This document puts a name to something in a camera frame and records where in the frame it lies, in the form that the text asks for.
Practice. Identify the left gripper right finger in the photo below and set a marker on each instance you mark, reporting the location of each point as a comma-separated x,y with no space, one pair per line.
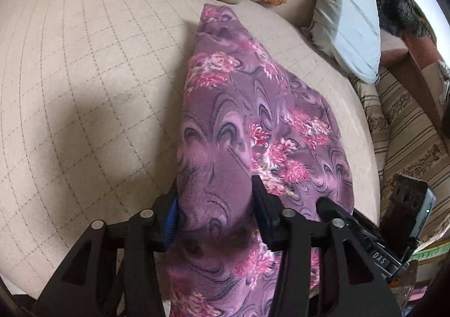
325,270

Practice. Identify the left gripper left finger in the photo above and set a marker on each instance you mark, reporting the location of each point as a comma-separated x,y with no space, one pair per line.
113,264

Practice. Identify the purple floral long-sleeve shirt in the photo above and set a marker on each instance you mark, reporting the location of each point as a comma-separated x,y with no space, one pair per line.
243,115

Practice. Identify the beige striped floral blanket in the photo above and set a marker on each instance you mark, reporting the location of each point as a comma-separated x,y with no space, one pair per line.
406,142

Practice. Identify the pink quilted mattress cover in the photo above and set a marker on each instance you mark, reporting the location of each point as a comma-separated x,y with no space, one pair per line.
90,106

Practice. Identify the light blue pillow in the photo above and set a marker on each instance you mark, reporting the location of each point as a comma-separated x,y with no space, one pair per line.
349,32

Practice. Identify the black fur garment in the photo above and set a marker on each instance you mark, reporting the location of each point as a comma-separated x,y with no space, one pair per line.
401,17

